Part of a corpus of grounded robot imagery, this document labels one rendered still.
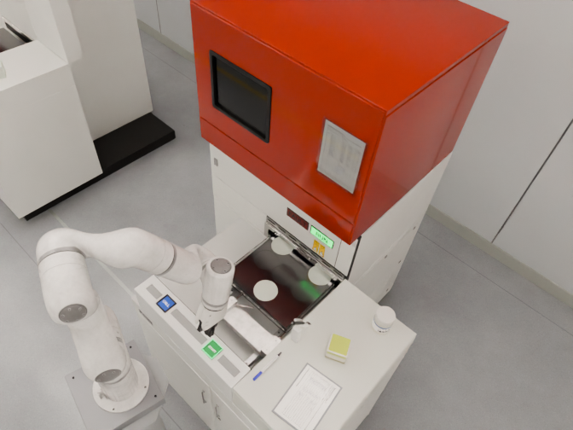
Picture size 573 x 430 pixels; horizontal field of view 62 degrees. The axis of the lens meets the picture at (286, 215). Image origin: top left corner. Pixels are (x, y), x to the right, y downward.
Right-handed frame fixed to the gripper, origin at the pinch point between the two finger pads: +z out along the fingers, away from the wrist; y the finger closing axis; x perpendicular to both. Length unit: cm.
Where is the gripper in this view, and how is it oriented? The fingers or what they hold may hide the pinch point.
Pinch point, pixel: (209, 329)
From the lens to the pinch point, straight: 163.0
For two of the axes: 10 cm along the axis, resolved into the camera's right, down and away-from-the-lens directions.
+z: -2.1, 7.4, 6.4
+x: 7.3, 5.5, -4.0
